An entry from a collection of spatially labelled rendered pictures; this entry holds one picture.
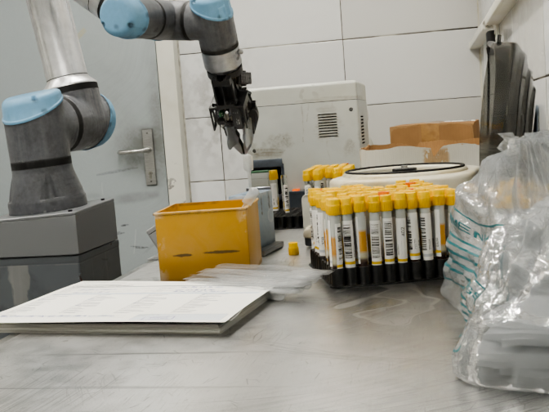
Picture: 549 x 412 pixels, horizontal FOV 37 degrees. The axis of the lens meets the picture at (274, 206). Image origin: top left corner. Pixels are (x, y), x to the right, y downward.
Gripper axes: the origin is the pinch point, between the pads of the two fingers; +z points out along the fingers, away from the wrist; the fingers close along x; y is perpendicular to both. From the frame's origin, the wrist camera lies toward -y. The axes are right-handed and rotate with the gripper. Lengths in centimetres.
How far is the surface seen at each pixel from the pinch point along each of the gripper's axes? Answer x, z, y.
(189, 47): -55, 45, -152
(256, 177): -0.2, 12.4, -6.3
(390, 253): 33, -23, 65
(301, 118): 9.5, 6.7, -22.0
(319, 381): 29, -39, 100
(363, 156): 25.9, -0.4, 7.4
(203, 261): 7, -19, 60
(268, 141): 1.0, 11.0, -19.5
